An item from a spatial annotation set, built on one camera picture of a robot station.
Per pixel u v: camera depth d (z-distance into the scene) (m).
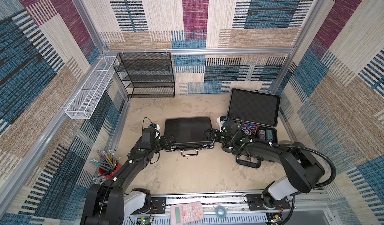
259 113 0.98
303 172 0.45
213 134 0.79
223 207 0.72
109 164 0.77
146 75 1.11
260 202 0.73
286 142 0.92
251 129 0.97
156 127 0.81
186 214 0.70
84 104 0.71
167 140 0.77
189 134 1.61
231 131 0.70
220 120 0.83
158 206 0.73
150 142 0.66
